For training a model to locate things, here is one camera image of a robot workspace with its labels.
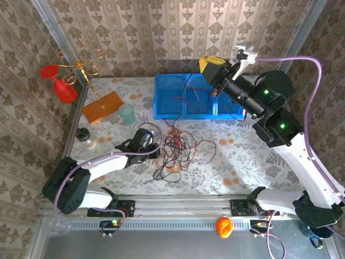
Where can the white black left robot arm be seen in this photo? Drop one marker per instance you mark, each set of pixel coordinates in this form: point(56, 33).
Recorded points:
point(105, 163)

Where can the frosted pale green cup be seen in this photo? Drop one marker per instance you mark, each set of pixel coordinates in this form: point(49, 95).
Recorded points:
point(127, 114)

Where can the small bottle with black cap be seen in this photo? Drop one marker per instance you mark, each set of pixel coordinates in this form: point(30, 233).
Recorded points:
point(83, 135)

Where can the blue three-compartment plastic bin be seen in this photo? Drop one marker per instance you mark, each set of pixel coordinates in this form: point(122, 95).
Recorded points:
point(167, 94)

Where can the small controller board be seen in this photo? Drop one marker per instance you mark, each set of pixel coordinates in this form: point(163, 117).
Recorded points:
point(260, 225)
point(109, 225)

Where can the red goblet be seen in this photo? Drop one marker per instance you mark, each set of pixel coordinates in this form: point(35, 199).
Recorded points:
point(64, 91)

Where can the orange ball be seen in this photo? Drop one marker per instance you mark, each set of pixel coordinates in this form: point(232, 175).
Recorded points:
point(224, 227)

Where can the dark blue mug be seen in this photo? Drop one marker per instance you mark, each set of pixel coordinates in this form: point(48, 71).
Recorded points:
point(319, 234)

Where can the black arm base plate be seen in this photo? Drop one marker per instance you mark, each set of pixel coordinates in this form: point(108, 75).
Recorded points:
point(126, 207)
point(238, 207)

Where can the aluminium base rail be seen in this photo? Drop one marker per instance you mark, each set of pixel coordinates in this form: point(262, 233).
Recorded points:
point(183, 206)

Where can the aluminium table side rail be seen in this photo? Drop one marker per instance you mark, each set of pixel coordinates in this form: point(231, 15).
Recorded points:
point(72, 122)

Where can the aluminium frame post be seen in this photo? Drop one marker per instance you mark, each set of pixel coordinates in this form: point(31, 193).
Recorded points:
point(302, 29)
point(54, 29)

